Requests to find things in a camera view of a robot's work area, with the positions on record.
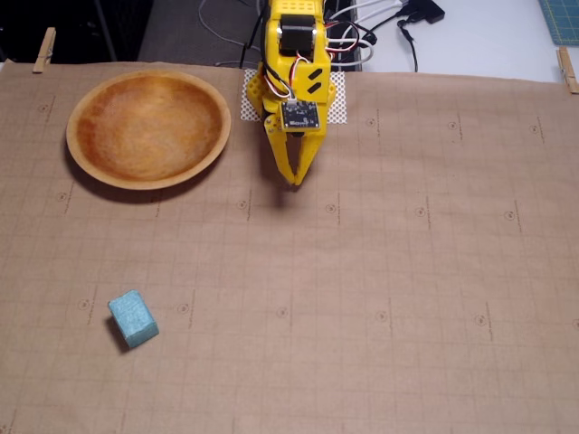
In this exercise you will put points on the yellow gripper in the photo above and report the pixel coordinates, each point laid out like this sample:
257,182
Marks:
281,151

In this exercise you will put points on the blue foam block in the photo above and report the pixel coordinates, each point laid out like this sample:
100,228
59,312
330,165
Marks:
133,318

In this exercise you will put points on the yellow robot base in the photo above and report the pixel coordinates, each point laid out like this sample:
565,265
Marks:
253,90

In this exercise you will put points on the round wooden bowl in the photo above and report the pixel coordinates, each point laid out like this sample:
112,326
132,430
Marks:
149,131

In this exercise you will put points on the white perforated mat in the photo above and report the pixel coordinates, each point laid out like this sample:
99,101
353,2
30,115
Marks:
339,113

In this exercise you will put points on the brown grid paper sheet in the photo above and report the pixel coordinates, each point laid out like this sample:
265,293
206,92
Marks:
362,271

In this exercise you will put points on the black power adapter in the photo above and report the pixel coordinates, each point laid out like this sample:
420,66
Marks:
429,11

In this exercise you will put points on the wooden clothespin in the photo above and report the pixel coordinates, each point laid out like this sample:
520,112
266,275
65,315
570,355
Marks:
44,50
567,70

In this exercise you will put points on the green cutting mat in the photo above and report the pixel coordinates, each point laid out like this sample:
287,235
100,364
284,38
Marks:
563,20

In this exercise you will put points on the black camera circuit board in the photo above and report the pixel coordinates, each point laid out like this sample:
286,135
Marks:
300,115

